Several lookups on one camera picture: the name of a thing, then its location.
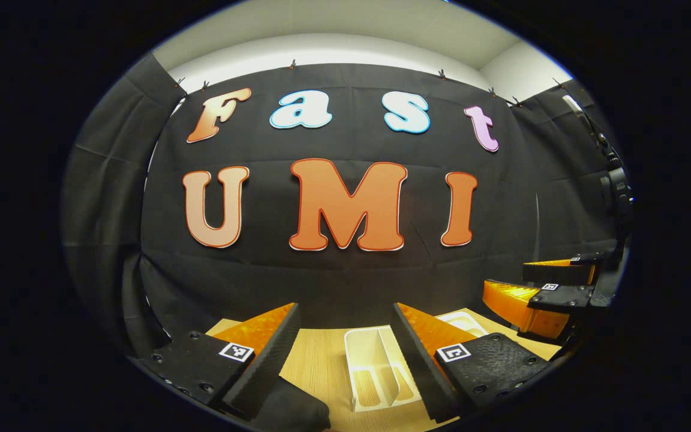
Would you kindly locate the white plastic bookshelf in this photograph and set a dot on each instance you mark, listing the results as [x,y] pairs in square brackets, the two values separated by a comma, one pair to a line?
[369,360]

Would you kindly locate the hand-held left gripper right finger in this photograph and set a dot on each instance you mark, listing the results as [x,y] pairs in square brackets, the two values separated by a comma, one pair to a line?
[420,366]

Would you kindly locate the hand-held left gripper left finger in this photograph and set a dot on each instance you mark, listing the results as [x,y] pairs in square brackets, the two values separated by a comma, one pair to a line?
[267,360]

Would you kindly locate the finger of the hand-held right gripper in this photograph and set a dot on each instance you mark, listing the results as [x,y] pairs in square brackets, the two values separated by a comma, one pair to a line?
[561,297]
[555,274]

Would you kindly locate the black backdrop cloth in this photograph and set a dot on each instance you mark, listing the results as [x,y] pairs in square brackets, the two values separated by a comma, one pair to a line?
[333,282]

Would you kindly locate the black schoolbag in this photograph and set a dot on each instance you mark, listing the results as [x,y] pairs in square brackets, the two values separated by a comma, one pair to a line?
[297,408]

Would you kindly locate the black tripod stand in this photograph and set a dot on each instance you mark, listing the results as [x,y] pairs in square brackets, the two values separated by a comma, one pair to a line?
[618,186]

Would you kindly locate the row of small cloth clips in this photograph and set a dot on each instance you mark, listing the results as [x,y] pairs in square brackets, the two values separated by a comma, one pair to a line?
[292,63]

